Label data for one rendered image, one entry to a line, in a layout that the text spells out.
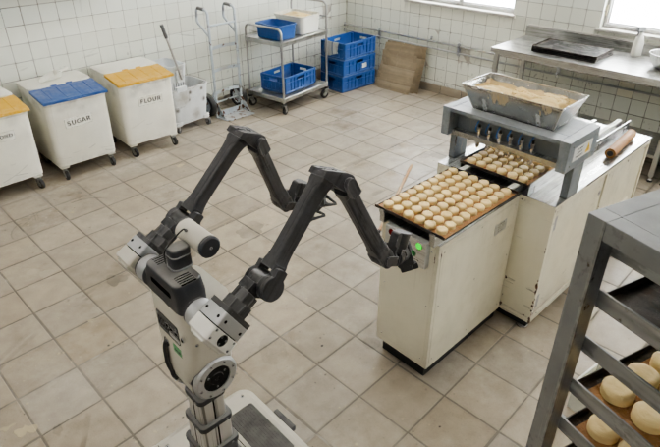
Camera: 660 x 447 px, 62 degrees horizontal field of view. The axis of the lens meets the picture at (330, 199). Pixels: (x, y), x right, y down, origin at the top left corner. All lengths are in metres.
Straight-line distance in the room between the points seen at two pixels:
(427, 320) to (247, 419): 0.95
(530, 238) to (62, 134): 3.78
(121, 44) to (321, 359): 3.91
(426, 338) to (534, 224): 0.81
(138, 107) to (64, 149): 0.75
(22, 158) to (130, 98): 1.02
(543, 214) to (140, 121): 3.73
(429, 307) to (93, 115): 3.50
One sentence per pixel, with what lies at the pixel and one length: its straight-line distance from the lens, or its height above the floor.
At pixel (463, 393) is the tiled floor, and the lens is 3.00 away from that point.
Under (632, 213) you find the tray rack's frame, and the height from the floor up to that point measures 1.82.
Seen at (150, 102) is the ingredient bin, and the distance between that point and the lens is 5.40.
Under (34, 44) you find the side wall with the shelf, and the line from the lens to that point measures 5.61.
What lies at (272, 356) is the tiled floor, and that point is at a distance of 3.11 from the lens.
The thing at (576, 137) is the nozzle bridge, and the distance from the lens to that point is 2.87.
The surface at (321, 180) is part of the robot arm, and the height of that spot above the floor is 1.47.
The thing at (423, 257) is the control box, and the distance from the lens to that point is 2.51.
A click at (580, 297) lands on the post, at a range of 0.88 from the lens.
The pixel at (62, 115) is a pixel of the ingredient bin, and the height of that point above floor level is 0.58.
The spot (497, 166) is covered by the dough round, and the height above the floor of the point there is 0.91.
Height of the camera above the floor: 2.20
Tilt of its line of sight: 29 degrees down
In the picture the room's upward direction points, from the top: straight up
